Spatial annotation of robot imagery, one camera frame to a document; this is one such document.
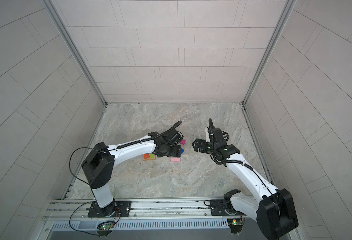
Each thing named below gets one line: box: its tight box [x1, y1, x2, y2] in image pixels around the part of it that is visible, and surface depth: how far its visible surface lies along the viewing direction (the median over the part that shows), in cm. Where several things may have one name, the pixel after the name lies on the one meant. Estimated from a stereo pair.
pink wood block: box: [170, 157, 181, 162], surface depth 88 cm
